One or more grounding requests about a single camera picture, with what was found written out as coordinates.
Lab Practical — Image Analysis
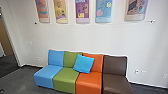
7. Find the brown wooden door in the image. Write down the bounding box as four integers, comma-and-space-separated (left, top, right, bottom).
0, 16, 16, 58

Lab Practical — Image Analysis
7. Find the blue square cushion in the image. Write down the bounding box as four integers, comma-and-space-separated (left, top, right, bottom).
72, 54, 96, 74

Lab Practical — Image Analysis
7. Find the green sofa seat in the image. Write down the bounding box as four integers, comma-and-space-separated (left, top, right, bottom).
52, 50, 83, 94

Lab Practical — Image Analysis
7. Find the orange sofa seat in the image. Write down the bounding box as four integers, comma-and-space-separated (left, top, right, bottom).
75, 52, 105, 94

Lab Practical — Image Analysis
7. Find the blue sofa seat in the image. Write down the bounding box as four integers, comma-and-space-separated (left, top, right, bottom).
33, 49, 65, 90

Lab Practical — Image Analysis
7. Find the light blue wall poster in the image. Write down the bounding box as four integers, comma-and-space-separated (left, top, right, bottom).
95, 0, 114, 24

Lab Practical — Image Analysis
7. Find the yellow wall poster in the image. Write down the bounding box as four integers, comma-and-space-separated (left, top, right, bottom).
53, 0, 69, 24

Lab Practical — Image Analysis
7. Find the white light switch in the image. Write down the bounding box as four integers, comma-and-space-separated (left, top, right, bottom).
27, 40, 34, 46

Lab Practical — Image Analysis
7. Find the pink and orange wall poster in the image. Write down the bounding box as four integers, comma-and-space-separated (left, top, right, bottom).
34, 0, 51, 24

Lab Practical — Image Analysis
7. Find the beige and pink wall poster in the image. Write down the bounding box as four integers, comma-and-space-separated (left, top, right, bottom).
124, 0, 149, 22

